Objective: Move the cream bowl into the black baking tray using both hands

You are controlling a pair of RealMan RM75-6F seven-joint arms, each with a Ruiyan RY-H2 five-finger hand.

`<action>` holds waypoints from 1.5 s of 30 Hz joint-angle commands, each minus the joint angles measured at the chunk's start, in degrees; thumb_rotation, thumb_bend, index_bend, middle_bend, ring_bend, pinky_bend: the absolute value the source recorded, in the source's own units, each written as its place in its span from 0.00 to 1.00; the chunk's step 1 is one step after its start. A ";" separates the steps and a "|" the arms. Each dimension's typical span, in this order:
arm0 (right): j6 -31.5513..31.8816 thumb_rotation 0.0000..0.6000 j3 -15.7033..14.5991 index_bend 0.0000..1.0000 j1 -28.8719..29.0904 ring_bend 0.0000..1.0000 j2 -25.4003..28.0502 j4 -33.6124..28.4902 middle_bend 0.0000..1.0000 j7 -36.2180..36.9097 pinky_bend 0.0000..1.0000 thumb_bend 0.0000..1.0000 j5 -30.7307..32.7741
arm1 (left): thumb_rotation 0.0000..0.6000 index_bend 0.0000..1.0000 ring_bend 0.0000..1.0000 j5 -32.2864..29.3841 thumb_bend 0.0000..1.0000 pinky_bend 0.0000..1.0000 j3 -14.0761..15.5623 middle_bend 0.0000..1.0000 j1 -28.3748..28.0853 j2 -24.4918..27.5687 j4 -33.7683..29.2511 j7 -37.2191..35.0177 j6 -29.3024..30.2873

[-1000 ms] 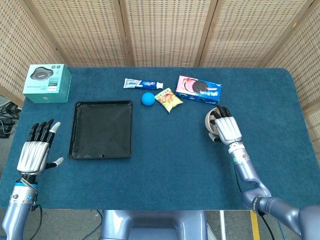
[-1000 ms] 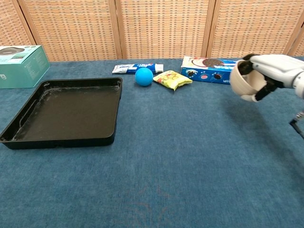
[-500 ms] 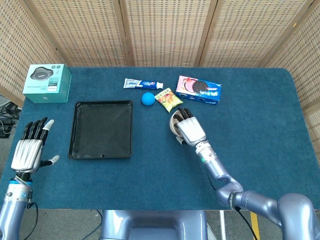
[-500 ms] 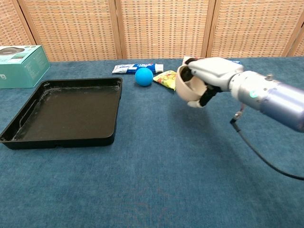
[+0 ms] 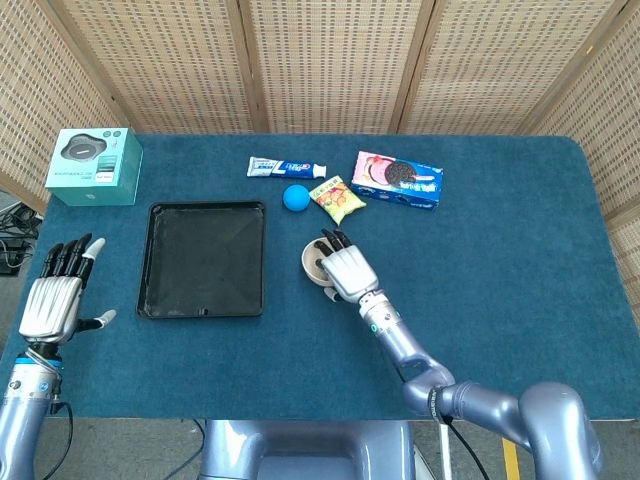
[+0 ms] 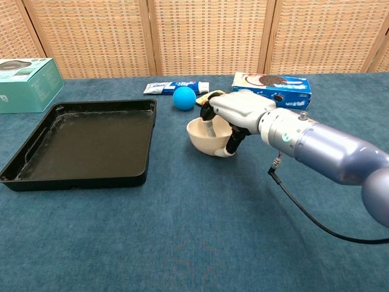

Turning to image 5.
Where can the blue ball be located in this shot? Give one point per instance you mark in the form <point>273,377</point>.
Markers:
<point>296,198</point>

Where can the cream ribbed bowl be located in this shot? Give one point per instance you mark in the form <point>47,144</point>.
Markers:
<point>311,265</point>

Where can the blue cookie box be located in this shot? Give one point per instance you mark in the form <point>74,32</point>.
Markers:
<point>400,180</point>

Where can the white table leg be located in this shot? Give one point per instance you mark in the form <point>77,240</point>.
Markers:
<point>445,450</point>

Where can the teal product box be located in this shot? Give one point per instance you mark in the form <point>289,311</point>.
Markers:
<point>100,192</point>

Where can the black plastic tray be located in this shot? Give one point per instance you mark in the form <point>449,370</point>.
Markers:
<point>200,260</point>

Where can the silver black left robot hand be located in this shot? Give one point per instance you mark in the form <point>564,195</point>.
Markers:
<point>50,310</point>

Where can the yellow snack packet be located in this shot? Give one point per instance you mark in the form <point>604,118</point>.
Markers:
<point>337,200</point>

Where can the white blue toothpaste tube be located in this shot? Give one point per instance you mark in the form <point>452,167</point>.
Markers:
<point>270,167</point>

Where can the grey-blue robot torso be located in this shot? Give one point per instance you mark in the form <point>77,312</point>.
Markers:
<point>230,450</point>

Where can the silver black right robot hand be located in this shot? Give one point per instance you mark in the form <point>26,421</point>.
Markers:
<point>350,272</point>

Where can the woven bamboo screen panel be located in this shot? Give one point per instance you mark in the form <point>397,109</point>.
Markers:
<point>40,100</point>
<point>175,65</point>
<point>615,125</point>
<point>330,65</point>
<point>500,65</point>

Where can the blue table cloth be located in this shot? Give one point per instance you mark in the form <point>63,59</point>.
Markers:
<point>450,300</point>

